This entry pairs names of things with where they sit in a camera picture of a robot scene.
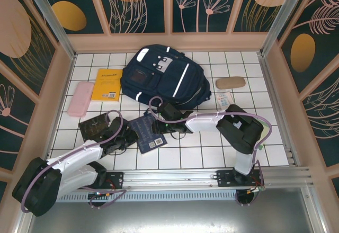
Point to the dark blue book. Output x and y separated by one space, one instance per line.
145 140

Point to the black book with gold print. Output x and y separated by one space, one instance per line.
92 125

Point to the navy blue backpack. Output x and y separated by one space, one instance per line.
164 76

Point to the yellow book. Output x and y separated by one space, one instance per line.
107 84

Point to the pink pencil case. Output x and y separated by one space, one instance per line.
80 99

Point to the beige glasses case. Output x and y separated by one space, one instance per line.
230 82

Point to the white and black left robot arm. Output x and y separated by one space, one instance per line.
74 156

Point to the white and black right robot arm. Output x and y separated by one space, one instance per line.
204 123

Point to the grey metal sheet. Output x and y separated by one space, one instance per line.
172 217

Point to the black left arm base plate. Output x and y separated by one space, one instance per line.
116 180

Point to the aluminium mounting rail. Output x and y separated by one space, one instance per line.
172 177

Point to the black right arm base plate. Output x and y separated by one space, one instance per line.
225 178

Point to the aluminium side rail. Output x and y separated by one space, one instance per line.
278 111

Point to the aluminium frame post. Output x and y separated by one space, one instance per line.
47 13
285 13

